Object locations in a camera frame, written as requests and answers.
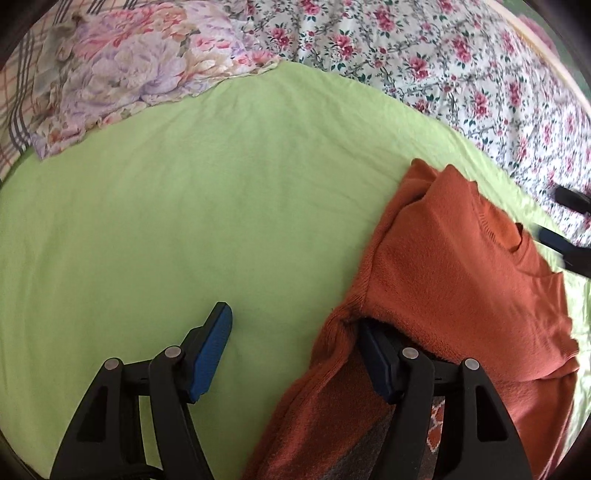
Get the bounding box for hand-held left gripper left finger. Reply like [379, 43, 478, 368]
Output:
[49, 302, 233, 480]

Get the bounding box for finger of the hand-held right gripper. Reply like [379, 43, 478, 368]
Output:
[554, 185, 591, 214]
[531, 223, 591, 278]

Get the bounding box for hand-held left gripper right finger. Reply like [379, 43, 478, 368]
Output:
[360, 320, 530, 480]

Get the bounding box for orange knitted sweater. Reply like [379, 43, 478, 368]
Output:
[241, 158, 581, 480]

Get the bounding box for green blanket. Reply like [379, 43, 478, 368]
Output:
[0, 61, 591, 473]

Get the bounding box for white red floral bedsheet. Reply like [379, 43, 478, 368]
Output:
[245, 0, 591, 250]

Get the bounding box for pink floral pillow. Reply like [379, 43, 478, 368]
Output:
[30, 0, 280, 160]

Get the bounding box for plaid pillow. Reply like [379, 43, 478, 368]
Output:
[0, 0, 116, 182]

